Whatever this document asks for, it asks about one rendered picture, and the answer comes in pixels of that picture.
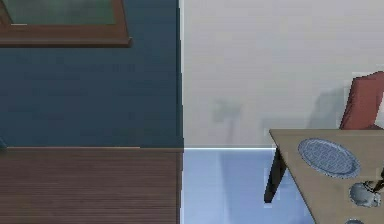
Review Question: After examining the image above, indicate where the grey round bowl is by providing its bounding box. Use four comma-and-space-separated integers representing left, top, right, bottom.
348, 181, 382, 209

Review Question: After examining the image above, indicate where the blue patterned plate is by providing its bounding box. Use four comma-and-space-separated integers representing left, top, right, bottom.
297, 137, 362, 179

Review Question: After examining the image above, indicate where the tan wooden table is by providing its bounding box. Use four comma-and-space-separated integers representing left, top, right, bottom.
263, 128, 384, 224

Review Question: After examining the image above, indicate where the brown framed window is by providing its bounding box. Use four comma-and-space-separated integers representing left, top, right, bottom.
0, 0, 133, 48

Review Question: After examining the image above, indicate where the red chair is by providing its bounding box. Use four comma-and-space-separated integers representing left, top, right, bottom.
339, 70, 384, 131

